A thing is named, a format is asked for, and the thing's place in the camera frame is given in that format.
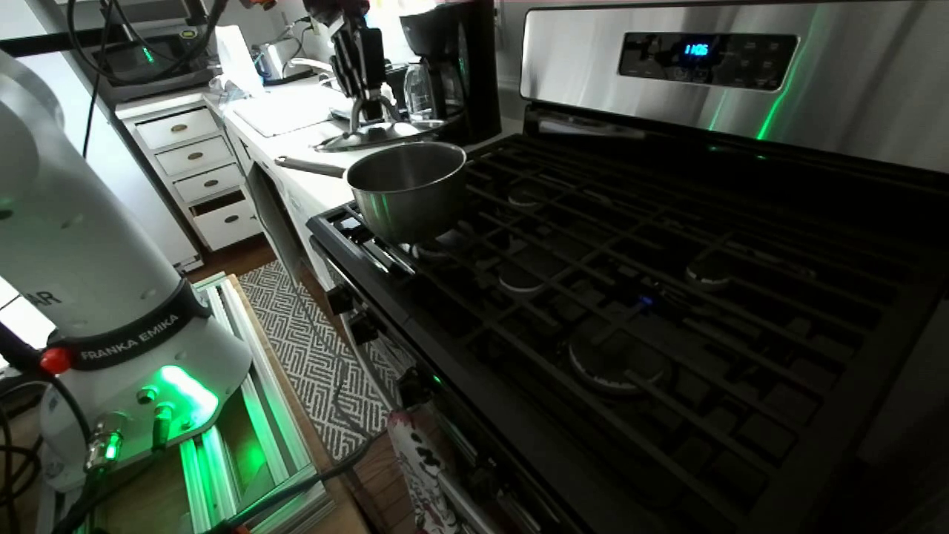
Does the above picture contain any black stand bar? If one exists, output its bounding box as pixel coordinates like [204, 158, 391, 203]
[0, 25, 133, 60]

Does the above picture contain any black coffee maker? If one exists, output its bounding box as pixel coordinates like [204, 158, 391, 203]
[397, 0, 505, 152]

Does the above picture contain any white cutting board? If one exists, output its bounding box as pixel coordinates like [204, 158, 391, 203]
[232, 86, 334, 140]

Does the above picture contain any patterned dish towel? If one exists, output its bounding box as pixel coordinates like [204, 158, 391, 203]
[383, 410, 499, 534]

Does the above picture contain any silver kettle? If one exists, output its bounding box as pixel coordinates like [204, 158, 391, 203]
[251, 35, 311, 86]

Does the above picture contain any black gas stove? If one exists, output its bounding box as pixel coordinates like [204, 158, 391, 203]
[305, 0, 949, 534]

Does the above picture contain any black floor cable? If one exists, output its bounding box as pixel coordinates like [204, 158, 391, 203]
[222, 433, 391, 534]

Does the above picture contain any black cable with red connector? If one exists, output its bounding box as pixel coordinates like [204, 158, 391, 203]
[0, 321, 97, 534]

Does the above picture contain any black stove knob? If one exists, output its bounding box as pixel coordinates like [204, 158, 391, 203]
[345, 308, 385, 348]
[397, 366, 437, 410]
[327, 286, 360, 318]

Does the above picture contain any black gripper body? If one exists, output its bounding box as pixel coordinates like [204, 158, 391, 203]
[330, 25, 391, 99]

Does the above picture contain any white drawer cabinet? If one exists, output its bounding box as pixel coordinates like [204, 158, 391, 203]
[115, 92, 268, 255]

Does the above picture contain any stainless steel pot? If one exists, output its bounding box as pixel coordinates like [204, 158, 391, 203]
[277, 140, 471, 246]

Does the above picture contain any grey patterned floor rug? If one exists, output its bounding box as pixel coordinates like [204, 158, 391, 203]
[236, 262, 395, 467]

